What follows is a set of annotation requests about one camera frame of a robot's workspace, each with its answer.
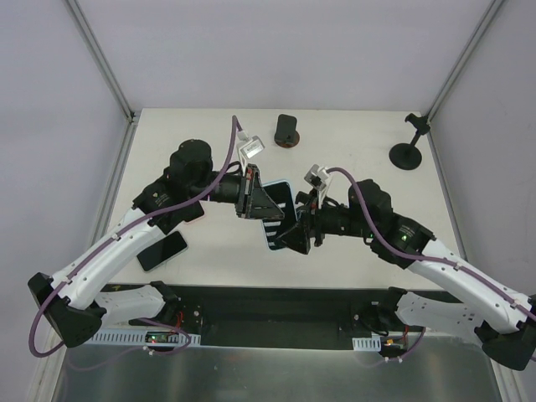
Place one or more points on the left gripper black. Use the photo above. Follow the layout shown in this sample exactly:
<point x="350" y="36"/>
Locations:
<point x="244" y="191"/>

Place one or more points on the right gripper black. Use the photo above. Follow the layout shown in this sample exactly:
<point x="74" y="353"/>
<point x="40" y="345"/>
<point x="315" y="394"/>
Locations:
<point x="312" y="222"/>

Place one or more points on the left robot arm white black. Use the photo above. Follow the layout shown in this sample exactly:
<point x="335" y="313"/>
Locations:
<point x="72" y="299"/>

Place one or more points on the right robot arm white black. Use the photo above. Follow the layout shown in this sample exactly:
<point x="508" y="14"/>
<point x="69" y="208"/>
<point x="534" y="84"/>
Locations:
<point x="497" y="318"/>

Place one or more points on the pink case phone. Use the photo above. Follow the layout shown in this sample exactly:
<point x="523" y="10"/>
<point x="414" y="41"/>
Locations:
<point x="192" y="212"/>

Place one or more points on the black stand with brown base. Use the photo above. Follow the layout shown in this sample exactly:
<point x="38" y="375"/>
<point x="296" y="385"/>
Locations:
<point x="286" y="135"/>

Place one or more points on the green case phone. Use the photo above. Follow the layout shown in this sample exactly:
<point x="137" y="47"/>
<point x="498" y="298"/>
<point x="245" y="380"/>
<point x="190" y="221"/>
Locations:
<point x="162" y="251"/>

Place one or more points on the black tall corner phone stand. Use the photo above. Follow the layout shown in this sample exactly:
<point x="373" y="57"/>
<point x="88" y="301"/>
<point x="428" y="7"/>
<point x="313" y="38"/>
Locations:
<point x="406" y="155"/>

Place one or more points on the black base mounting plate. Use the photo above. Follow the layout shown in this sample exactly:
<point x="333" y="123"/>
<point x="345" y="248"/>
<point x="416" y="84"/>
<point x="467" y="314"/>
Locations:
<point x="296" y="318"/>

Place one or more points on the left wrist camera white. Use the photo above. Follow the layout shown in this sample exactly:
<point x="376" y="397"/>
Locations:
<point x="248" y="147"/>

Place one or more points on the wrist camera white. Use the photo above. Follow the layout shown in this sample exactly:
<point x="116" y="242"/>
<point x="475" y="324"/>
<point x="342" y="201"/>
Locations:
<point x="320" y="180"/>
<point x="248" y="147"/>

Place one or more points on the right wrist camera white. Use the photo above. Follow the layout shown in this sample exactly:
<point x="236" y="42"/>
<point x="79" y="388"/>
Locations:
<point x="320" y="180"/>

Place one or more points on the right white cable duct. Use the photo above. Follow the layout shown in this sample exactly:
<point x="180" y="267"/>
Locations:
<point x="372" y="344"/>

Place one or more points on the white cable duct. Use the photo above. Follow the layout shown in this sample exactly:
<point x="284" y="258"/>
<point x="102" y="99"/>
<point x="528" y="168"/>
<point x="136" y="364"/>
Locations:
<point x="129" y="337"/>
<point x="372" y="344"/>

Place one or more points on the left aluminium frame post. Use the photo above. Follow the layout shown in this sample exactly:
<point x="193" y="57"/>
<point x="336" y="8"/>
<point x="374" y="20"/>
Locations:
<point x="97" y="54"/>

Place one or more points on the aluminium frame post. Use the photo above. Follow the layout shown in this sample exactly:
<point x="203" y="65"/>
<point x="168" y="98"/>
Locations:
<point x="97" y="54"/>
<point x="476" y="38"/>

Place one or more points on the left white cable duct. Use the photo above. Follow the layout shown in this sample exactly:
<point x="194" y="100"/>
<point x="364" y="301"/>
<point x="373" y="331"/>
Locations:
<point x="129" y="337"/>

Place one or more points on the right aluminium frame post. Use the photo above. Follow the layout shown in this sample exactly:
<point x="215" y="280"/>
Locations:
<point x="476" y="38"/>

